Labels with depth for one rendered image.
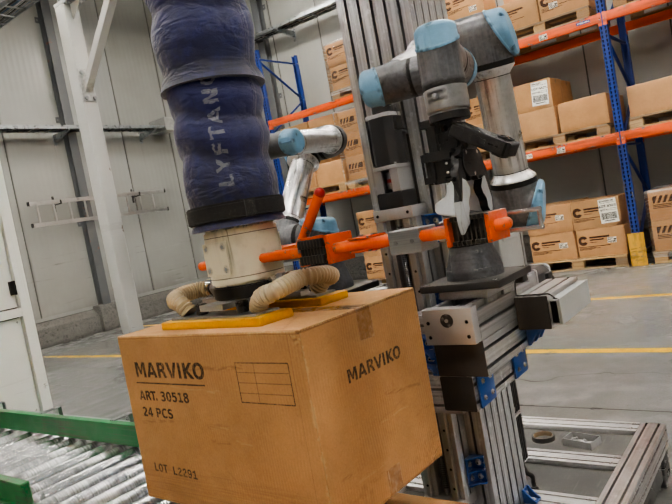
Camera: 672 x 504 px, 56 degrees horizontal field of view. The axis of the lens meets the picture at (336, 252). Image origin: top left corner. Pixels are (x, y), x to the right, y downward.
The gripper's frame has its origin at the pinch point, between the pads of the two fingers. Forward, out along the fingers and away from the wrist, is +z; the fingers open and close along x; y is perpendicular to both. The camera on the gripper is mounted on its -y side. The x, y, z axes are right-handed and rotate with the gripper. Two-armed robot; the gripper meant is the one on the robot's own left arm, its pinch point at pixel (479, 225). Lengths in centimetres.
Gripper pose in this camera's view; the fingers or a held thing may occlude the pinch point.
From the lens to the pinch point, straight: 111.0
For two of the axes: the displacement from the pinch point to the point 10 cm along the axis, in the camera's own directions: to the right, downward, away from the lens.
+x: -6.2, 1.5, -7.7
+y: -7.6, 1.1, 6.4
